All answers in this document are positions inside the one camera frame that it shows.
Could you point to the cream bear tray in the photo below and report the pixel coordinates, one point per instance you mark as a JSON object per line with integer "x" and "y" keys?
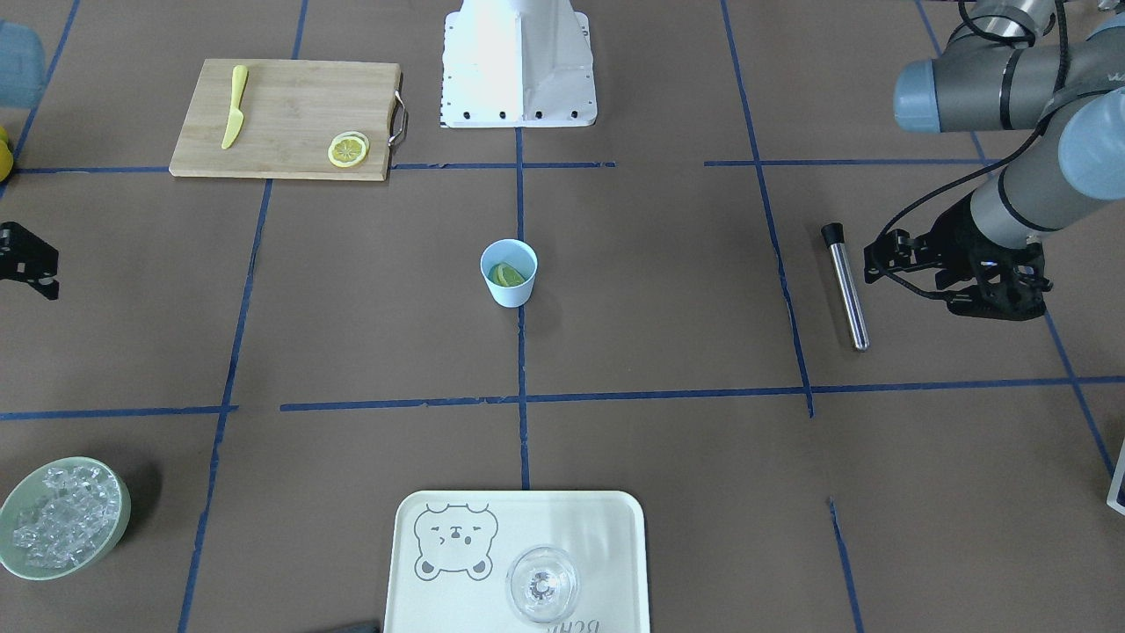
{"x": 452, "y": 550}

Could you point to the lemon slice on board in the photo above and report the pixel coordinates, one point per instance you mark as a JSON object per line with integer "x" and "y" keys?
{"x": 348, "y": 149}

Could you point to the yellow plastic knife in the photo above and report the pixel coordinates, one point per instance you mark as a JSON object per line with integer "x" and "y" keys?
{"x": 238, "y": 81}

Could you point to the wooden cutting board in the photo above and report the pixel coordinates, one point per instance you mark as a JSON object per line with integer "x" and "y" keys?
{"x": 292, "y": 110}

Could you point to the yellow lemons at edge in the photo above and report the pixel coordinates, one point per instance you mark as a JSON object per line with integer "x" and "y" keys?
{"x": 7, "y": 159}

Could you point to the yellow lemon half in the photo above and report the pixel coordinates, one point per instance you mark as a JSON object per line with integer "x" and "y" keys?
{"x": 505, "y": 275}

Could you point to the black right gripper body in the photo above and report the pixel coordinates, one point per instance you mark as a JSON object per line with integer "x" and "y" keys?
{"x": 25, "y": 256}

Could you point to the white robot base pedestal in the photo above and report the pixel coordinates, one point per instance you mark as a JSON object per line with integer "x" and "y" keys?
{"x": 517, "y": 64}

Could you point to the light blue cup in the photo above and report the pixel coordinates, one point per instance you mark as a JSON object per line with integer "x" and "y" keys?
{"x": 521, "y": 256}

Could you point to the steel muddler black tip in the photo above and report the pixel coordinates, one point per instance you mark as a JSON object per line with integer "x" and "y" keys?
{"x": 834, "y": 237}

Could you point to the green bowl of ice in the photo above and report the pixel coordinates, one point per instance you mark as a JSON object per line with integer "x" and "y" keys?
{"x": 63, "y": 518}

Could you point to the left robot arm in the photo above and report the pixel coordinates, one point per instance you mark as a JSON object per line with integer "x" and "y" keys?
{"x": 1010, "y": 66}

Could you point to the clear glass on tray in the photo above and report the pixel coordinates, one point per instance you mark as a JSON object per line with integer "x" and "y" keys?
{"x": 543, "y": 585}

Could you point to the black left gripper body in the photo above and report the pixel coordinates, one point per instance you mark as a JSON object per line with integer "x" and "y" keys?
{"x": 960, "y": 239}

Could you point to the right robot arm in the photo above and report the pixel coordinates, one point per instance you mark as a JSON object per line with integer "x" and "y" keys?
{"x": 23, "y": 70}

